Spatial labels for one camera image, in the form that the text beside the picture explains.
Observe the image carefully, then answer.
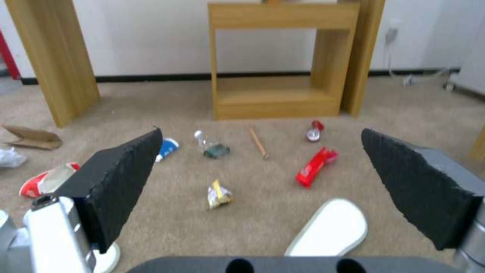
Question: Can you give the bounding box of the white wall plug with cable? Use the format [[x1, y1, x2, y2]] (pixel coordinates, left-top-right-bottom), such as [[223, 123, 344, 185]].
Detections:
[[385, 18, 462, 86]]

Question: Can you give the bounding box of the narrow wooden desk leg panel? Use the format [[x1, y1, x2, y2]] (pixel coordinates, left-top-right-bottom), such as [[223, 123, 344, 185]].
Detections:
[[339, 0, 386, 117]]

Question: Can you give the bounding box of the long red carton box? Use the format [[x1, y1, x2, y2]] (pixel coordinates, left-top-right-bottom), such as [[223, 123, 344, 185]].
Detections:
[[295, 146, 340, 188]]

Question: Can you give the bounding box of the white wheeled cart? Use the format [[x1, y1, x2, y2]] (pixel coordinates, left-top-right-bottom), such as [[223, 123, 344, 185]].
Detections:
[[441, 55, 485, 99]]

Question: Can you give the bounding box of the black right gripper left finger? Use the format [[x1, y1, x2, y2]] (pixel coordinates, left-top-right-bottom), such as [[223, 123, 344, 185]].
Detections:
[[0, 127, 164, 273]]

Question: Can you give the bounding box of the yellow crumpled snack wrapper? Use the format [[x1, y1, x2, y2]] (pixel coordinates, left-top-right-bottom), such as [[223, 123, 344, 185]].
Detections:
[[205, 179, 234, 211]]

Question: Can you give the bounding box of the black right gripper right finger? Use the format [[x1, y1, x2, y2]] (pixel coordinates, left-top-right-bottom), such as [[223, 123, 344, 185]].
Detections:
[[361, 128, 485, 273]]

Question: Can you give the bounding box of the crushed red drink can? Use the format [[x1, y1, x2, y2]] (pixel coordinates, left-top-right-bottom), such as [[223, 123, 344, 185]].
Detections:
[[304, 120, 327, 143]]

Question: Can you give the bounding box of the open wooden shelf cabinet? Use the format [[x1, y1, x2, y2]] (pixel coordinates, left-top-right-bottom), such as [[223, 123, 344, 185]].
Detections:
[[208, 2, 361, 121]]

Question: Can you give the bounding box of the blue and white wrapper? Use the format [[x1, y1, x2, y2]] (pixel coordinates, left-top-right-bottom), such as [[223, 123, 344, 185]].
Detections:
[[154, 138, 181, 163]]

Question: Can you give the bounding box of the crumpled white plastic bag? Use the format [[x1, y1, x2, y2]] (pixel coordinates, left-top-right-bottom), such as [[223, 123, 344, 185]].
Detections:
[[0, 146, 28, 170]]

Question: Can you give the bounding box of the wooden furniture corner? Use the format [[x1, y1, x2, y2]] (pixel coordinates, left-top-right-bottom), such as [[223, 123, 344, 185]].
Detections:
[[469, 133, 485, 160]]

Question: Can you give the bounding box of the wooden stick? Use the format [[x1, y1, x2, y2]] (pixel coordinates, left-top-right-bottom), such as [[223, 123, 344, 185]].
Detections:
[[248, 127, 271, 160]]

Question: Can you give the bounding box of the flattened brown cardboard piece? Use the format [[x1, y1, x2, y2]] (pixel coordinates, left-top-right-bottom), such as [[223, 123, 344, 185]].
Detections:
[[2, 125, 63, 151]]

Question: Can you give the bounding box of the red upright board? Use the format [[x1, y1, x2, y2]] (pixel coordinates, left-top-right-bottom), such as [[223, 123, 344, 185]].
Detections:
[[0, 28, 22, 81]]

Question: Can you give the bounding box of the red and white snack bag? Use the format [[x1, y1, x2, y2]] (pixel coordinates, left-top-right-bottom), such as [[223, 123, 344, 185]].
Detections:
[[20, 162, 81, 198]]

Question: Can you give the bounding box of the wide wooden desk leg panel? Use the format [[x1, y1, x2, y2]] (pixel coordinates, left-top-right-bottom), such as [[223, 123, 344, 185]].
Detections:
[[6, 0, 102, 128]]

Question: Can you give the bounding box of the clear plastic bottle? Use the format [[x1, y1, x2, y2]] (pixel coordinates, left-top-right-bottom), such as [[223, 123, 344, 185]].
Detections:
[[193, 130, 232, 158]]

